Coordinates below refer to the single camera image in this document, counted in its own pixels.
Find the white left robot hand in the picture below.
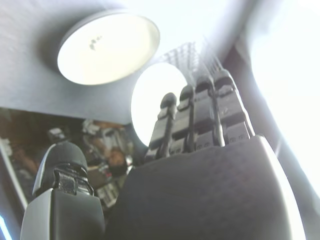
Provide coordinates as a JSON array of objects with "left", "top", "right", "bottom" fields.
[{"left": 19, "top": 69, "right": 306, "bottom": 240}]

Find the white round plate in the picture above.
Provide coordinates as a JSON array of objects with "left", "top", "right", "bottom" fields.
[
  {"left": 130, "top": 62, "right": 189, "bottom": 147},
  {"left": 56, "top": 9, "right": 161, "bottom": 86}
]

